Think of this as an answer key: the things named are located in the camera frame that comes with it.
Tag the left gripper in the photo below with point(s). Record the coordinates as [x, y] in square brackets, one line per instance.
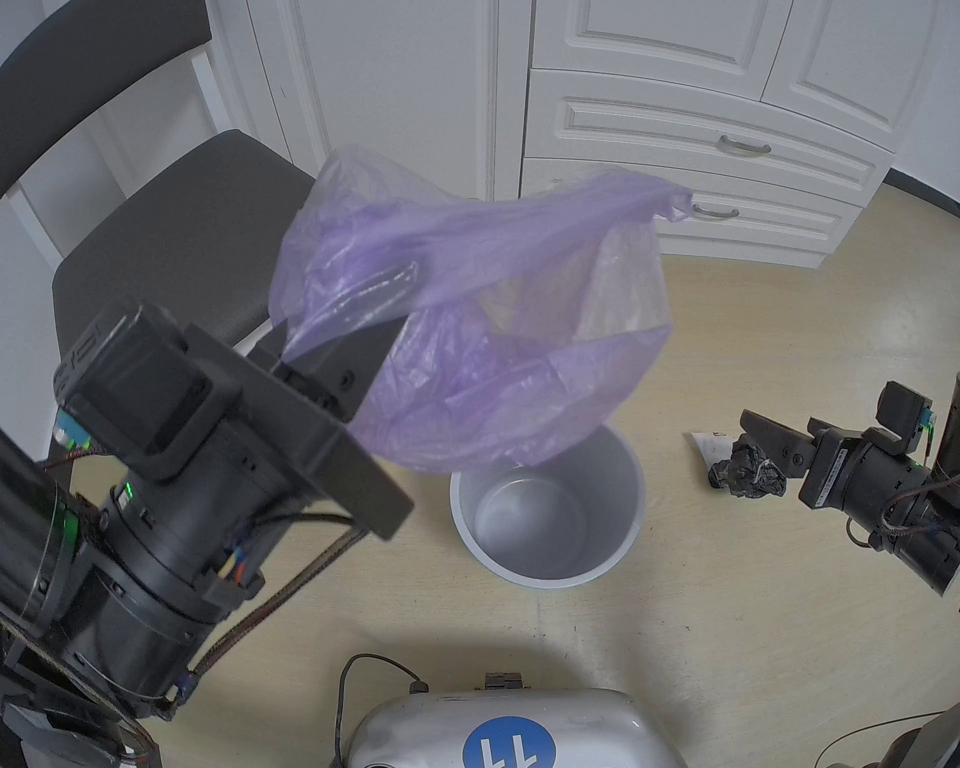
[300, 450]

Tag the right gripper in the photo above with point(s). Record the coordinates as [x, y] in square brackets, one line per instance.
[855, 476]

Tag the black plastic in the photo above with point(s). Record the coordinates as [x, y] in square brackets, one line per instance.
[750, 476]

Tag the purple plastic bag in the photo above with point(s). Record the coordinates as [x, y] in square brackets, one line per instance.
[487, 247]

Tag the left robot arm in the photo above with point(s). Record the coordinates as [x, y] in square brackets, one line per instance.
[112, 630]

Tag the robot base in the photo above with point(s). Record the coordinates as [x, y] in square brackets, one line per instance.
[600, 735]

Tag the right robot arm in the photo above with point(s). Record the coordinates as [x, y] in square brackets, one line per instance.
[930, 540]

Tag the white trash bin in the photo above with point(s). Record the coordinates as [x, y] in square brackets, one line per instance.
[525, 517]

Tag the white printed paper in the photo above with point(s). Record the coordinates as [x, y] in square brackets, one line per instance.
[705, 450]

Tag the white chair grey cushions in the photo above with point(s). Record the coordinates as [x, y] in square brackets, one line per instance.
[187, 225]

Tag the white wardrobe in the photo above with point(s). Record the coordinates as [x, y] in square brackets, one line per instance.
[675, 112]

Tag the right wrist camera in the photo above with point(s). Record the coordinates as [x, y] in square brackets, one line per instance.
[900, 412]

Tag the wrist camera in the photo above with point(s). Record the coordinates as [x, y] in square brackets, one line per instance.
[900, 412]
[135, 375]

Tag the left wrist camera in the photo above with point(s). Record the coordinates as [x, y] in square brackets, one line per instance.
[135, 375]

